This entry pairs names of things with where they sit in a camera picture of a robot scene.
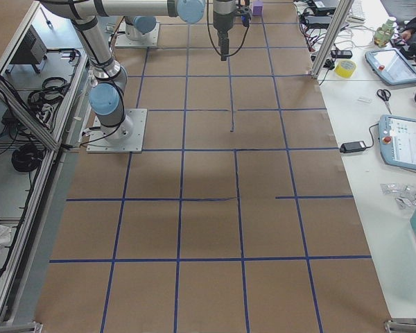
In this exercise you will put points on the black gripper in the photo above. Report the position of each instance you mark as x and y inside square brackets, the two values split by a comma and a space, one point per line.
[222, 21]

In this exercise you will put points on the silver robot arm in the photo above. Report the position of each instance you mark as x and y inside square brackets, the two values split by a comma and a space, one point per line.
[106, 98]
[190, 12]

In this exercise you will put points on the purple foam block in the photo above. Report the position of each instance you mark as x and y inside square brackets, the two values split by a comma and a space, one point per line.
[257, 8]

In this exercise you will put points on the yellow tape roll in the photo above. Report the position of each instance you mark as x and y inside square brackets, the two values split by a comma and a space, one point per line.
[345, 68]

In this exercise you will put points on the black power brick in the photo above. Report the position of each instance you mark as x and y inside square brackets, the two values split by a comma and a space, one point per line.
[352, 147]

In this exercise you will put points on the far teach pendant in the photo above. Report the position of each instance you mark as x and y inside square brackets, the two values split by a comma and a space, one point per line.
[391, 66]

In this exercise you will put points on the teach pendant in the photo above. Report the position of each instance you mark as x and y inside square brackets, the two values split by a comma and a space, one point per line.
[391, 66]
[397, 139]

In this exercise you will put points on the black scissors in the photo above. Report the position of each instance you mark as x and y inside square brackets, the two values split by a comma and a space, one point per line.
[384, 95]

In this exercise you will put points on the black control box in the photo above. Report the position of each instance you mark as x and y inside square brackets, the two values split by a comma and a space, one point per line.
[31, 51]

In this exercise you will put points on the near teach pendant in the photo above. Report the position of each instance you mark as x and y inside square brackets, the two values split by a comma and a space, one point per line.
[397, 139]

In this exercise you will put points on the plastic bags of screws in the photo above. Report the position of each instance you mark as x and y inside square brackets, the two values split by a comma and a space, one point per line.
[404, 194]

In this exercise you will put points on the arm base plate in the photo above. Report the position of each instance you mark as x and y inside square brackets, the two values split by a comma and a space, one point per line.
[128, 37]
[129, 137]

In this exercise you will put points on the aluminium upright post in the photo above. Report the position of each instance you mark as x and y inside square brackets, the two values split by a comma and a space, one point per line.
[337, 21]

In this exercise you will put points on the aluminium side frame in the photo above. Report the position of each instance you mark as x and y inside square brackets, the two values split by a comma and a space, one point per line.
[34, 109]

